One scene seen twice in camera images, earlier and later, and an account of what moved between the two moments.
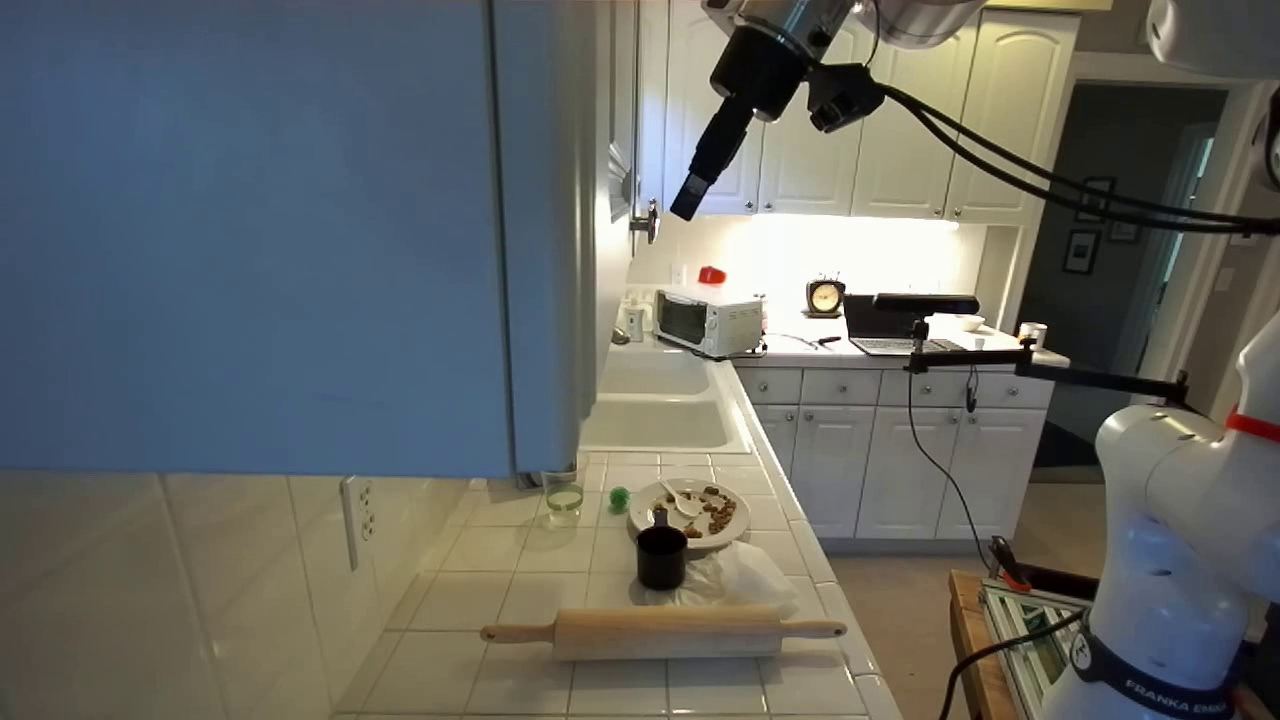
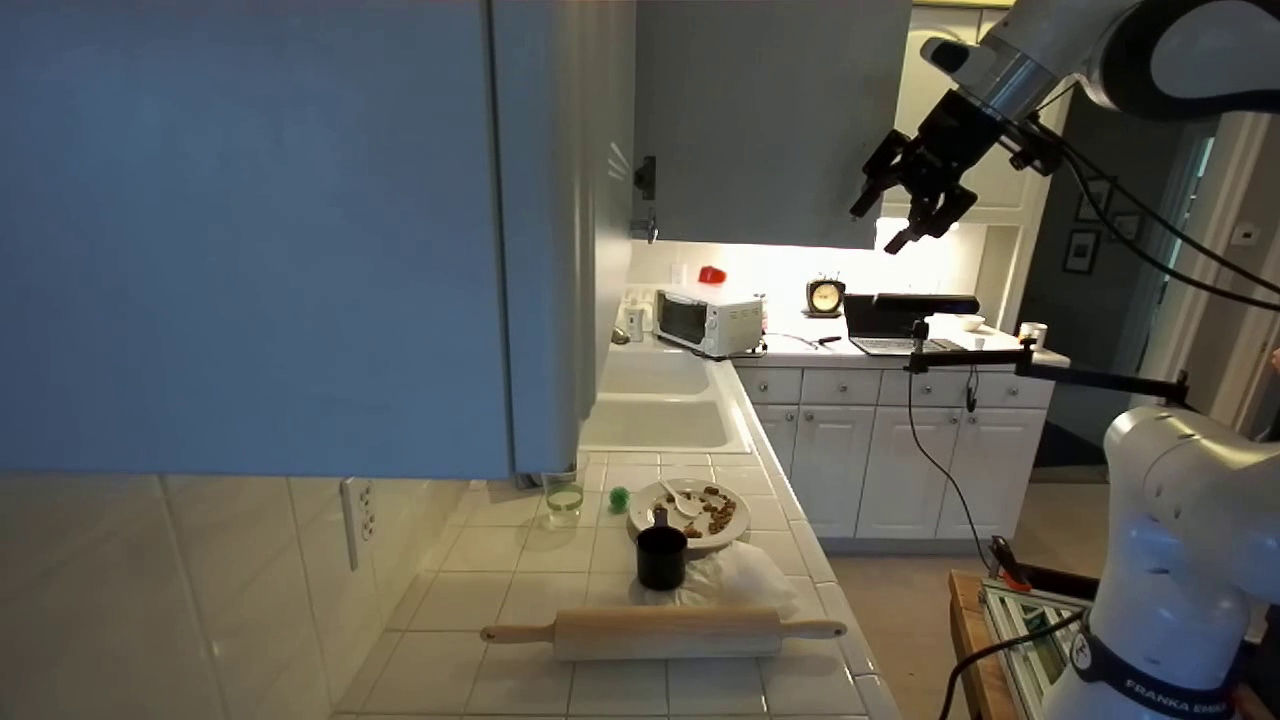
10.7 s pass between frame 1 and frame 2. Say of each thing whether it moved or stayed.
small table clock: stayed
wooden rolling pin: stayed
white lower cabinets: stayed
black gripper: moved
